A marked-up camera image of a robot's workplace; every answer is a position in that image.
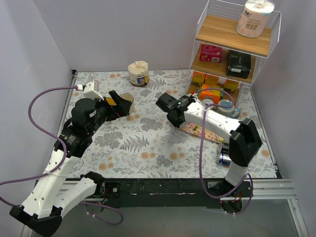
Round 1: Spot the yellow ceramic mug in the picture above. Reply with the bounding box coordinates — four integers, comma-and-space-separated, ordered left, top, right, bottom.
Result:
106, 97, 116, 106

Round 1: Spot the grey ceramic mug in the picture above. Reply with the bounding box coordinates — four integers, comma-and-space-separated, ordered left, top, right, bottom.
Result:
201, 99, 214, 109

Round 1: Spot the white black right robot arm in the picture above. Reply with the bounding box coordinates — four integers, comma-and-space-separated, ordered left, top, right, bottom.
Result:
156, 93, 262, 199

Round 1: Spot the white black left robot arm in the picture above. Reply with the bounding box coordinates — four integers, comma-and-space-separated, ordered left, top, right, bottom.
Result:
10, 90, 134, 237

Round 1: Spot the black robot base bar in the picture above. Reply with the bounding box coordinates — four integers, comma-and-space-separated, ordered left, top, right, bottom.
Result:
98, 177, 247, 208

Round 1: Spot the blue ceramic mug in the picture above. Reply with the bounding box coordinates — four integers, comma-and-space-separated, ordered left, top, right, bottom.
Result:
217, 99, 241, 119

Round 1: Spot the floral tray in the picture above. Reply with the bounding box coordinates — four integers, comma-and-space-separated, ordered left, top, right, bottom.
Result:
179, 122, 225, 143

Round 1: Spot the beige paper roll with cartoon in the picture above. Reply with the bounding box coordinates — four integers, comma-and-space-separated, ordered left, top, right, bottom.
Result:
127, 61, 149, 87

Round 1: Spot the orange sponge pack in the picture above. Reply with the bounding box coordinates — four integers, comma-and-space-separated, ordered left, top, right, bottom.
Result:
198, 84, 223, 104

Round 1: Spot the yellow sponge pack left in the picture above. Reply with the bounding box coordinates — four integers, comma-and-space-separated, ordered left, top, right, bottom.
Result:
192, 71, 205, 85

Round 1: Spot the yellow sponge pack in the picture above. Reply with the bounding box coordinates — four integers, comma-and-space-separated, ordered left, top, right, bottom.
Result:
204, 74, 219, 85
192, 71, 205, 85
223, 79, 239, 92

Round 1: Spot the yellow sponge pack middle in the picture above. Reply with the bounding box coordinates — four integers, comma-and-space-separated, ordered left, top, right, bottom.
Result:
204, 74, 219, 85

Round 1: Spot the yellow sponge pack right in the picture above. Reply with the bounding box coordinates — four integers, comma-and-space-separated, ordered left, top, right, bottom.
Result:
223, 79, 239, 92

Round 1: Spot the black yellow drink can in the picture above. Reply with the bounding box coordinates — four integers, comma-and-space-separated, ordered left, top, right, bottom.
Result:
220, 143, 229, 154

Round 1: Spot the pink sponge box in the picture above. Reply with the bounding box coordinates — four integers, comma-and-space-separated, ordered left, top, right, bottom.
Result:
199, 44, 223, 63

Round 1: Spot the blue silver drink can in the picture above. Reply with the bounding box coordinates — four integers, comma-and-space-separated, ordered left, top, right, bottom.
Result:
217, 153, 231, 166

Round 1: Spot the black product box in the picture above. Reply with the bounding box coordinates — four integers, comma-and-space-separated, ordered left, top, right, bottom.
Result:
226, 50, 251, 79

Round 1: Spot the pink wrapped toilet paper roll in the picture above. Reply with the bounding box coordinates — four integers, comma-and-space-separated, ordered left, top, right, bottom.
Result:
236, 0, 275, 38

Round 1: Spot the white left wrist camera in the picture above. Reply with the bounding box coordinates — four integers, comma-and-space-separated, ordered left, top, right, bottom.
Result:
75, 80, 104, 101

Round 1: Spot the white wire wooden shelf rack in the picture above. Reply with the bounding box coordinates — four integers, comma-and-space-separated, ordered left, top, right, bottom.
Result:
186, 0, 281, 107

